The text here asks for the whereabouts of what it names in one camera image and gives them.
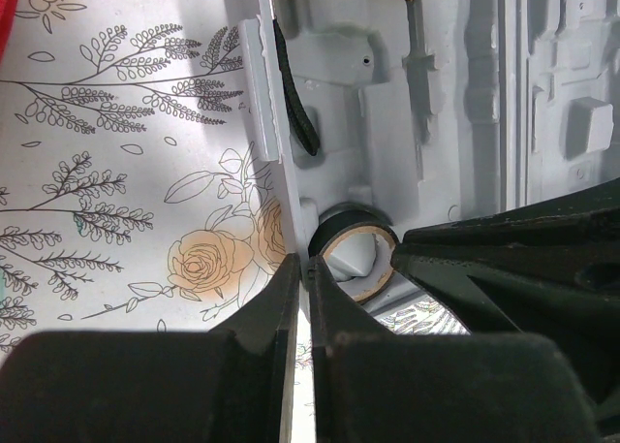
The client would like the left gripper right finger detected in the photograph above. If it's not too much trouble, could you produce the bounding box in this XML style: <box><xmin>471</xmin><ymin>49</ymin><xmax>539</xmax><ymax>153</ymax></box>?
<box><xmin>307</xmin><ymin>257</ymin><xmax>596</xmax><ymax>442</ymax></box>

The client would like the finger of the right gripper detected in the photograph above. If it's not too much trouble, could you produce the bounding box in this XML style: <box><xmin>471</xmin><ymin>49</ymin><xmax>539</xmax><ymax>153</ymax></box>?
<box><xmin>391</xmin><ymin>179</ymin><xmax>619</xmax><ymax>414</ymax></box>

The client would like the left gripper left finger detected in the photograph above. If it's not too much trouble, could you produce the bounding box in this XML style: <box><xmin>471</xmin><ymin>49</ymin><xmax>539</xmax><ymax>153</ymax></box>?
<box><xmin>1</xmin><ymin>254</ymin><xmax>300</xmax><ymax>442</ymax></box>

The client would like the black electrical tape roll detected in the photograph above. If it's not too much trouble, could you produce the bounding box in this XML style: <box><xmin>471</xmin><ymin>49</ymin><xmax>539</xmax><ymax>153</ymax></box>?
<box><xmin>308</xmin><ymin>202</ymin><xmax>399</xmax><ymax>304</ymax></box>

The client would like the grey plastic tool case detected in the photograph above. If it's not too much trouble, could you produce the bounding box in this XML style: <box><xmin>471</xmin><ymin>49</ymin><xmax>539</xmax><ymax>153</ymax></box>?
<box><xmin>239</xmin><ymin>0</ymin><xmax>620</xmax><ymax>318</ymax></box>

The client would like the orange tape measure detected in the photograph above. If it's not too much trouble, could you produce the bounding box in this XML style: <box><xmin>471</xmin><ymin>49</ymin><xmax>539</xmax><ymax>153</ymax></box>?
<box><xmin>272</xmin><ymin>0</ymin><xmax>411</xmax><ymax>156</ymax></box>

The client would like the black yellow screwdriver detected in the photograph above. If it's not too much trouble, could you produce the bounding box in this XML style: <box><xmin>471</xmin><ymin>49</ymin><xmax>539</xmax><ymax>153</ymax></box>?
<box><xmin>408</xmin><ymin>0</ymin><xmax>430</xmax><ymax>69</ymax></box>

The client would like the floral table mat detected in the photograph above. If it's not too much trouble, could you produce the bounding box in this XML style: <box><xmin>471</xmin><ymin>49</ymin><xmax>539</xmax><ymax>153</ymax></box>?
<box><xmin>0</xmin><ymin>0</ymin><xmax>471</xmax><ymax>443</ymax></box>

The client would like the red cloth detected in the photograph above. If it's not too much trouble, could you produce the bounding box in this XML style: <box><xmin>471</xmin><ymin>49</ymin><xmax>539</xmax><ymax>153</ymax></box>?
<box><xmin>0</xmin><ymin>0</ymin><xmax>18</xmax><ymax>58</ymax></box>

